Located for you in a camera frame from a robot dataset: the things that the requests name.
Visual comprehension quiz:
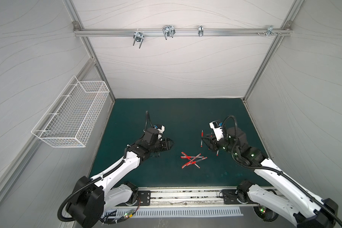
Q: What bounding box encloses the metal bracket clamp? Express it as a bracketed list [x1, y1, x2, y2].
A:
[198, 25, 204, 37]

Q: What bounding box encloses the aluminium cross rail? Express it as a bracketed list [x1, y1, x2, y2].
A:
[74, 28, 293, 37]

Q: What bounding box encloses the white wire basket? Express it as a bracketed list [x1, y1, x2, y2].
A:
[31, 76, 110, 148]

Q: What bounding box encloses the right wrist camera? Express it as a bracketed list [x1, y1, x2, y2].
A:
[209, 120, 224, 141]

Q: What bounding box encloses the white slotted cable duct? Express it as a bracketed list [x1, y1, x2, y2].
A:
[103, 207, 243, 219]

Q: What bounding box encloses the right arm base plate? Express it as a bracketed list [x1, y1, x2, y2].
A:
[218, 189, 257, 206]

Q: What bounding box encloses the green table mat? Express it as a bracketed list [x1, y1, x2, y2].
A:
[90, 99, 268, 187]

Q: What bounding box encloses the cable bundle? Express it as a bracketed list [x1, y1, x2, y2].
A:
[252, 205, 279, 222]
[99, 196, 142, 225]

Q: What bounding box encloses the metal corner bracket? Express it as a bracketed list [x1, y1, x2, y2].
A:
[256, 26, 282, 37]

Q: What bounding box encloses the metal u-bolt clamp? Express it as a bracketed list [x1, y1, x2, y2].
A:
[162, 25, 175, 40]
[133, 31, 144, 48]

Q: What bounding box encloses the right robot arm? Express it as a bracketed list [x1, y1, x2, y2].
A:
[202, 121, 342, 228]

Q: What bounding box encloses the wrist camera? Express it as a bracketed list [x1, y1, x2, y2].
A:
[154, 124, 165, 139]
[209, 120, 224, 141]

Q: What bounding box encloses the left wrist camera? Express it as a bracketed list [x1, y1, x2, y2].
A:
[154, 124, 165, 139]

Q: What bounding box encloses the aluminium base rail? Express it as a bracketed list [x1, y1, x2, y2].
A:
[68, 186, 303, 210]

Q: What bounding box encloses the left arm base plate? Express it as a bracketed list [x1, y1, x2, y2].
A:
[118, 191, 151, 207]

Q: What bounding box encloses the right cable bundle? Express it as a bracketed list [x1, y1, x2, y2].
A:
[252, 205, 279, 222]

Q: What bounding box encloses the left cable bundle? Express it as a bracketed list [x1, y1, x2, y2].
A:
[99, 196, 142, 225]

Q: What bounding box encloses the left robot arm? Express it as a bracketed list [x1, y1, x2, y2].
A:
[57, 124, 174, 228]

